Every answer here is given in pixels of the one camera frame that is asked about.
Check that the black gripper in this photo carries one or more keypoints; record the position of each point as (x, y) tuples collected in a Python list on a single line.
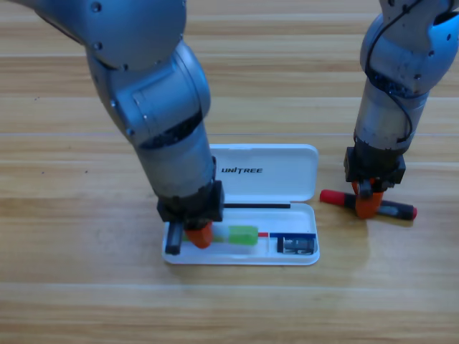
[(376, 166), (201, 206)]

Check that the black marker with red cap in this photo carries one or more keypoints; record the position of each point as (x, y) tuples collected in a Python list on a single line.
[(333, 197)]

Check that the green and white glue stick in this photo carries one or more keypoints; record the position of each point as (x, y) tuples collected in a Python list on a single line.
[(240, 234)]

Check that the black eraser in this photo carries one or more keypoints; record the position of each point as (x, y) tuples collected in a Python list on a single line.
[(295, 245)]

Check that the white Unitree pencil case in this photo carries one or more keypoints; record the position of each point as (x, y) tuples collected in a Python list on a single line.
[(279, 179)]

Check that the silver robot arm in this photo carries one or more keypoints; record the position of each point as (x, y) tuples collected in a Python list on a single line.
[(143, 71), (380, 118)]

